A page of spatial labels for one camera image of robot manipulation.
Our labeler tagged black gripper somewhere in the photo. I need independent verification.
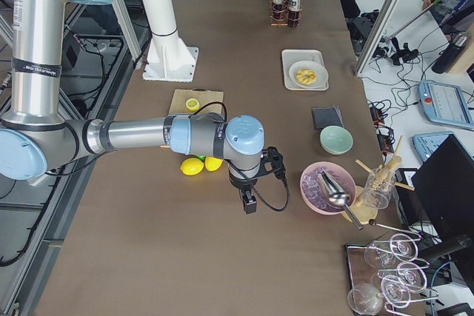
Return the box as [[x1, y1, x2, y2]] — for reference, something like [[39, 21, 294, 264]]
[[227, 147, 285, 215]]

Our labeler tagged tea bottle far right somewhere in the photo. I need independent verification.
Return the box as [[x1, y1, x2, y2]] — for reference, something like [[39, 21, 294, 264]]
[[288, 0, 301, 26]]

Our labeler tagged white rectangular tray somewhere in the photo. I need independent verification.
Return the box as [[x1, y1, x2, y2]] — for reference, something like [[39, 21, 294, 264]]
[[281, 49, 329, 91]]

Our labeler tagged wine glass on tray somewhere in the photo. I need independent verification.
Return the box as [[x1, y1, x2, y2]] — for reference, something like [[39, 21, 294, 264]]
[[364, 233, 421, 269]]

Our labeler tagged yellow lemon far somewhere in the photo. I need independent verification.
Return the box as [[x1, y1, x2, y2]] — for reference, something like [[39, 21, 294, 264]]
[[204, 156, 223, 172]]

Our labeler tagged yellow lemon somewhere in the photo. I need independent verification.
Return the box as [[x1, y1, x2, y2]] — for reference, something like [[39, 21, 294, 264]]
[[204, 156, 223, 172], [180, 158, 204, 176]]

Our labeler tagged pink ice bowl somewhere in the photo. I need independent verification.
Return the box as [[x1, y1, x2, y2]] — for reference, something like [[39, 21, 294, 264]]
[[300, 161, 356, 215]]

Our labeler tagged yellow lemon near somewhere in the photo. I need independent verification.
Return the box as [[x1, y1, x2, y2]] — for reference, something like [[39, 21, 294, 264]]
[[180, 158, 204, 176]]

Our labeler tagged metal ice scoop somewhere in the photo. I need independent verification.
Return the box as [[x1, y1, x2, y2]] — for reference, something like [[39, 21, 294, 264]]
[[318, 170, 364, 230]]

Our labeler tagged mint green bowl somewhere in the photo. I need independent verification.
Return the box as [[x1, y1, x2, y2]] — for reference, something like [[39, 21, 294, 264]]
[[320, 126, 353, 155]]

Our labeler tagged grey folded cloth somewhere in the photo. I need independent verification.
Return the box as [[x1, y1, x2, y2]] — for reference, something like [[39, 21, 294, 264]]
[[312, 105, 344, 130]]

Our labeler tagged half lemon slice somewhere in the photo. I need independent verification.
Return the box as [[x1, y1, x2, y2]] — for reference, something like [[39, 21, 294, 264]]
[[185, 98, 201, 112]]

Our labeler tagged white round plate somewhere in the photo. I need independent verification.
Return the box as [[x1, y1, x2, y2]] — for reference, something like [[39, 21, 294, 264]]
[[289, 61, 329, 90]]

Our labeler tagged bamboo cutting board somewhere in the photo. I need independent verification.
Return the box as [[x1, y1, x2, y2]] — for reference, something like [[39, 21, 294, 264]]
[[168, 89, 224, 114]]

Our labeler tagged clear glass pitcher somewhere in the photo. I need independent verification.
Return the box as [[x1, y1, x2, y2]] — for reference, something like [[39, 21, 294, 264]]
[[361, 167, 395, 209]]

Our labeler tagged black monitor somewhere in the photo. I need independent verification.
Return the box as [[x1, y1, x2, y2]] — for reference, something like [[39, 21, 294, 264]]
[[413, 135, 474, 238]]

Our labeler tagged teach pendant tablet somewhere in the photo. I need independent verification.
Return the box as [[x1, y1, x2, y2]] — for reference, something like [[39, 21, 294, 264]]
[[418, 80, 473, 130]]

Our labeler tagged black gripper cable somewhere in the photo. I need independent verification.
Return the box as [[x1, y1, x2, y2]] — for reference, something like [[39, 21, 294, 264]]
[[190, 101, 290, 213]]

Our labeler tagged copper wire bottle rack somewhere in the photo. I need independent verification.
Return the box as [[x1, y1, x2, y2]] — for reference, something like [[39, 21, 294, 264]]
[[270, 0, 302, 28]]

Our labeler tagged braided ring bread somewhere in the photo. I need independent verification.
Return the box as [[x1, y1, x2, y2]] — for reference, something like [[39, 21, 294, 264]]
[[296, 68, 317, 86]]

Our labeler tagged aluminium frame post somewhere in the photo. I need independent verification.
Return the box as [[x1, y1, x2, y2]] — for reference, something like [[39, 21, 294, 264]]
[[354, 0, 400, 78]]

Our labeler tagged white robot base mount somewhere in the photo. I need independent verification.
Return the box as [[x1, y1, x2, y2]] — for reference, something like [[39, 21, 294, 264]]
[[142, 0, 198, 82]]

